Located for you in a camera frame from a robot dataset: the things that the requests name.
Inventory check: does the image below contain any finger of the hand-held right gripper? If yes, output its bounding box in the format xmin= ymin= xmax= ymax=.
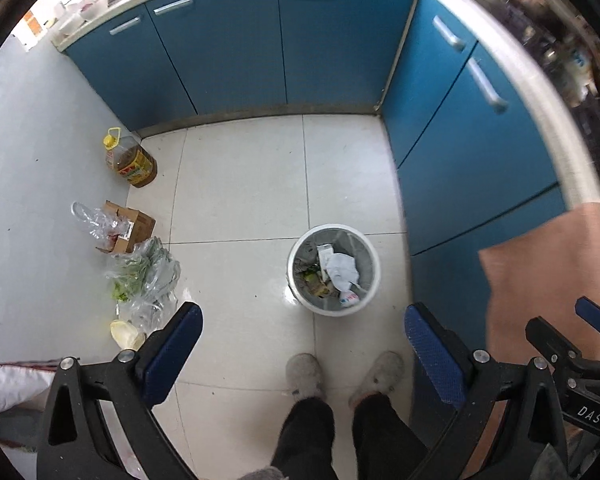
xmin=525 ymin=316 xmax=582 ymax=368
xmin=575 ymin=296 xmax=600 ymax=356

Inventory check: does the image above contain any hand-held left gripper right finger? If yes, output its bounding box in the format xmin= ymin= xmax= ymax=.
xmin=404 ymin=302 xmax=570 ymax=480

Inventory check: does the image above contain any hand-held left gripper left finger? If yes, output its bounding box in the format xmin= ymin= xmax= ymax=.
xmin=36 ymin=302 xmax=204 ymax=480

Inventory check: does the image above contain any white trash bin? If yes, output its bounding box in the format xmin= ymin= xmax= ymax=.
xmin=287 ymin=225 xmax=381 ymax=317

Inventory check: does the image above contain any white wrapper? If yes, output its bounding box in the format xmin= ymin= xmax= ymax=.
xmin=337 ymin=282 xmax=371 ymax=309

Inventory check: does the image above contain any white paper sheet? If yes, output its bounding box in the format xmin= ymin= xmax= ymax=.
xmin=318 ymin=244 xmax=361 ymax=286

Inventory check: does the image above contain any pale yellow lump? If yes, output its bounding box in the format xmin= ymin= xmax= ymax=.
xmin=110 ymin=320 xmax=146 ymax=351

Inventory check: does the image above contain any person's right grey slipper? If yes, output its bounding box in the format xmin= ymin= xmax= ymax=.
xmin=349 ymin=351 xmax=405 ymax=408

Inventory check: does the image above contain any person's grey slipper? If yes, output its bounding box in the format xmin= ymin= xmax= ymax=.
xmin=349 ymin=351 xmax=405 ymax=408
xmin=286 ymin=353 xmax=325 ymax=401

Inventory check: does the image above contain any striped cat print cloth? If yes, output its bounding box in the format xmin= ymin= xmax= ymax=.
xmin=478 ymin=200 xmax=600 ymax=461

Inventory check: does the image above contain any person's right leg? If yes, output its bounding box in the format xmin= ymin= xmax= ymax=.
xmin=352 ymin=394 xmax=431 ymax=480

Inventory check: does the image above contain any person's leg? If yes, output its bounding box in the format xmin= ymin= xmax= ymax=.
xmin=270 ymin=395 xmax=336 ymax=480
xmin=352 ymin=394 xmax=431 ymax=480

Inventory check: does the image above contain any bag of green vegetables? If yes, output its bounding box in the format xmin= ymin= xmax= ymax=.
xmin=105 ymin=237 xmax=181 ymax=331

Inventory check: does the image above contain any person's left grey slipper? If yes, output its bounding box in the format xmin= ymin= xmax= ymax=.
xmin=286 ymin=353 xmax=325 ymax=401

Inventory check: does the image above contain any cardboard box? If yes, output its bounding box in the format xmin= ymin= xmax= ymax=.
xmin=96 ymin=201 xmax=157 ymax=255

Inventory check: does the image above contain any person's left leg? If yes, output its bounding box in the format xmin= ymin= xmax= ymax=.
xmin=270 ymin=395 xmax=336 ymax=480

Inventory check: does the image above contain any small clear plastic bag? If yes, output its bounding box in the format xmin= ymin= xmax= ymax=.
xmin=71 ymin=201 xmax=131 ymax=241

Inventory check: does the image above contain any white sack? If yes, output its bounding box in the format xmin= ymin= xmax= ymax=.
xmin=0 ymin=360 xmax=61 ymax=417

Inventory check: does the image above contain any cooking oil bottle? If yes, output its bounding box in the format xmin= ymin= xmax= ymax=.
xmin=103 ymin=127 xmax=158 ymax=188

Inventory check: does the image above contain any blue kitchen cabinet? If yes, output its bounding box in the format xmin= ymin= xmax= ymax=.
xmin=62 ymin=0 xmax=571 ymax=441

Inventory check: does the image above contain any white bowl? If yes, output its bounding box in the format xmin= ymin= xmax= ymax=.
xmin=77 ymin=0 xmax=112 ymax=23

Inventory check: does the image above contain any orange white carton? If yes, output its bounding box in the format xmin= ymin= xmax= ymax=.
xmin=12 ymin=10 xmax=48 ymax=52

